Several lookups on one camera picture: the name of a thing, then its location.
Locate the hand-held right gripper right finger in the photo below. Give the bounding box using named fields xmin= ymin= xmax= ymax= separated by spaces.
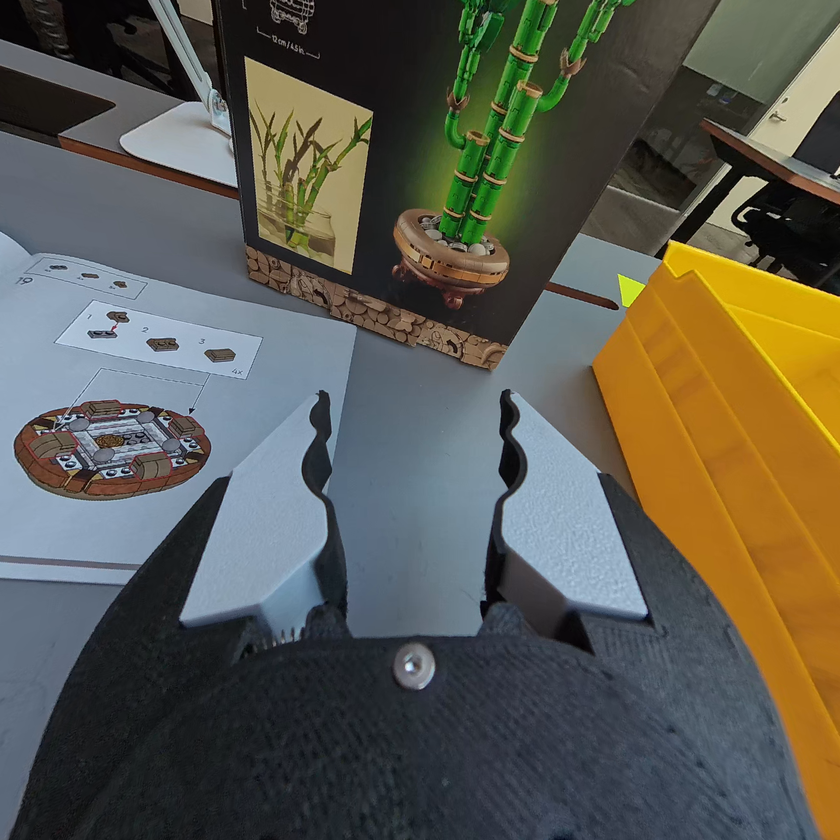
xmin=482 ymin=388 xmax=651 ymax=639

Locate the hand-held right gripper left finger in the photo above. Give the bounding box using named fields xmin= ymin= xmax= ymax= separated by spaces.
xmin=178 ymin=390 xmax=349 ymax=641

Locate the lego instruction booklet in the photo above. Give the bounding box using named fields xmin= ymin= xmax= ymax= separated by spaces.
xmin=0 ymin=230 xmax=358 ymax=585

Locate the black lego box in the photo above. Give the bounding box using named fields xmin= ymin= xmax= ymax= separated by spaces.
xmin=213 ymin=0 xmax=723 ymax=371

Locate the yellow plastic bin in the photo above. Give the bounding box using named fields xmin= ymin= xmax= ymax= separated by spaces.
xmin=591 ymin=239 xmax=840 ymax=840

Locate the black office chair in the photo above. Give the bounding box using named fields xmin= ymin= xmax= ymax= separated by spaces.
xmin=730 ymin=108 xmax=840 ymax=290

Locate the white document stand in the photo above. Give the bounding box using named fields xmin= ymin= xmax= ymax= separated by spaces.
xmin=118 ymin=0 xmax=240 ymax=189

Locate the wooden top office desk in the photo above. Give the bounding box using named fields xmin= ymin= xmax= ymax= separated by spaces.
xmin=653 ymin=118 xmax=840 ymax=258

